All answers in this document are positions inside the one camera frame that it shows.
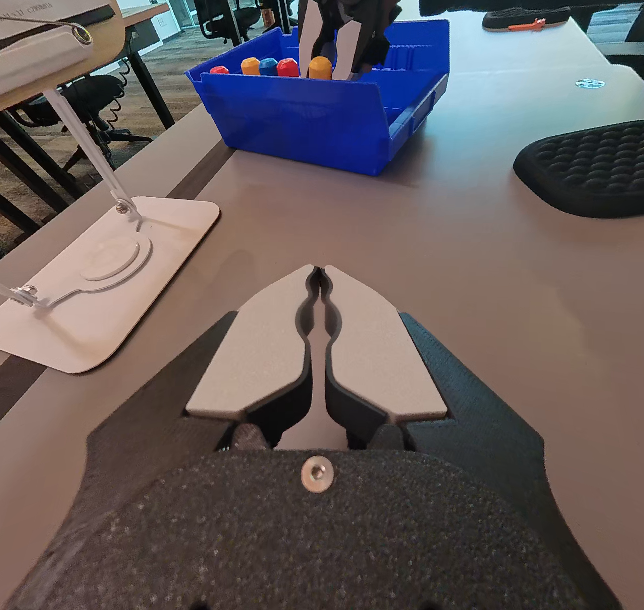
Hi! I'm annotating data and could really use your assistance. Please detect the black office chair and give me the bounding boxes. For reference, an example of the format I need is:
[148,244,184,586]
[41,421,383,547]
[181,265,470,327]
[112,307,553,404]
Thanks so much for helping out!
[7,74,153,169]
[178,0,261,44]

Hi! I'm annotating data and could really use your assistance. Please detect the blue plastic bin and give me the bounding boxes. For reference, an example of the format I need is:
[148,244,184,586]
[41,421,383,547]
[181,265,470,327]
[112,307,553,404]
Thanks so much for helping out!
[184,19,451,177]

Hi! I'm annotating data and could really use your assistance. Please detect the black flat pad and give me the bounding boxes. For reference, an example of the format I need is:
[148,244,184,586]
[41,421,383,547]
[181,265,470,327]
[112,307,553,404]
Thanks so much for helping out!
[482,7,572,33]

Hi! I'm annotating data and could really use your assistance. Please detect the printed instruction sheet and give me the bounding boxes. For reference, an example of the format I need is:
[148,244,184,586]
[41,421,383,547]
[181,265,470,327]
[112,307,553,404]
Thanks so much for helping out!
[0,0,115,51]

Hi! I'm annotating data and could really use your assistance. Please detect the white base document stand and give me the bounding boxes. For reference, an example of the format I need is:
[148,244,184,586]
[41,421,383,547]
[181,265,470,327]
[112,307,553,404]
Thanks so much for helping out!
[0,0,221,374]

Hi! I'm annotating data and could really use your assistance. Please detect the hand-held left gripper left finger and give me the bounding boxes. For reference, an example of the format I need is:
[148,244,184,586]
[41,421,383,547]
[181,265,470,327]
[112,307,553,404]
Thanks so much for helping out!
[185,264,321,447]

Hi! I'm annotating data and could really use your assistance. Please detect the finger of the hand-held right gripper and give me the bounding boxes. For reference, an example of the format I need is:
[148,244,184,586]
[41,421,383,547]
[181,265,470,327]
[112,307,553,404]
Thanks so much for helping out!
[331,19,365,82]
[298,0,326,77]

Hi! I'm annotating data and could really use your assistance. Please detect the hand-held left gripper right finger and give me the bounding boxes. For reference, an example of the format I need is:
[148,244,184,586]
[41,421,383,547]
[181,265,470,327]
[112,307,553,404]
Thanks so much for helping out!
[322,264,448,447]

